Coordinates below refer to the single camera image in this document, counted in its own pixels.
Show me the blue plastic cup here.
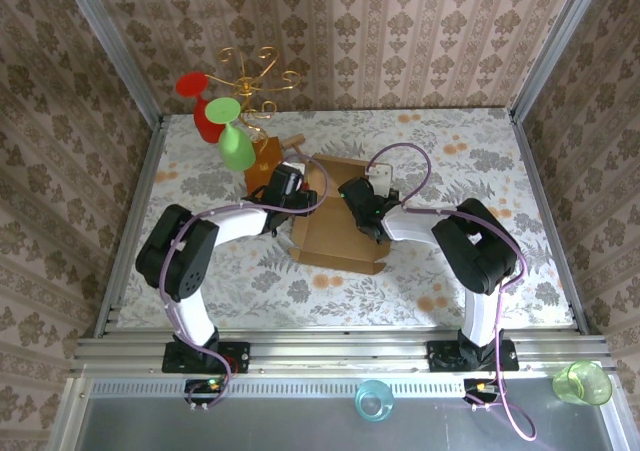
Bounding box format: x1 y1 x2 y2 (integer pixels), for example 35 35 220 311
354 379 395 425

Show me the aluminium frame post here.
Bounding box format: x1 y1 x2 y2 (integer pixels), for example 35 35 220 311
54 0 165 128
508 0 609 122

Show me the red wine glass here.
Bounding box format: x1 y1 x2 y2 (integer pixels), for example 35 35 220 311
174 72 226 145

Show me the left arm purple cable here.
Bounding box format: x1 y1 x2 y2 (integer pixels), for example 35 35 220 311
160 154 331 412

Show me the aluminium mounting rail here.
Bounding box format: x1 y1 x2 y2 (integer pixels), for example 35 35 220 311
69 331 614 375

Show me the brown cardboard box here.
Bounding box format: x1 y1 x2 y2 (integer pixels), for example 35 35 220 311
287 154 396 276

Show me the green plastic cup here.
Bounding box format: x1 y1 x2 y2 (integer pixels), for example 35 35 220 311
551 360 613 406

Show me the aluminium table side rail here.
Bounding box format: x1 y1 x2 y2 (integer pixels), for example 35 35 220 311
509 110 591 335
94 115 166 337

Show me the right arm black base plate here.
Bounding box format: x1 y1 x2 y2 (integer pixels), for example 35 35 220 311
427 339 521 372

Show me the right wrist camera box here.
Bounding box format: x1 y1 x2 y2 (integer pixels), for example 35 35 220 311
368 163 394 197

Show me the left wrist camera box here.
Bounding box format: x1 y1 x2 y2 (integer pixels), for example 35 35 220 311
284 159 309 192

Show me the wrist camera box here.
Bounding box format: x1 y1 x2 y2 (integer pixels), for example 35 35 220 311
368 163 394 197
284 159 309 192

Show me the gold wire glass rack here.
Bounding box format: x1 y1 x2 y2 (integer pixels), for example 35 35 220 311
202 45 301 197

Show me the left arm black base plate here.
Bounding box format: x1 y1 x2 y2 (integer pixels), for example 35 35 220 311
162 341 251 374

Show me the grey slotted cable duct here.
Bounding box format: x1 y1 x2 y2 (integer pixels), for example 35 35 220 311
87 378 469 397

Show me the green wine glass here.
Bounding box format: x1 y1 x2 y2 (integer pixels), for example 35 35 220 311
205 97 257 171

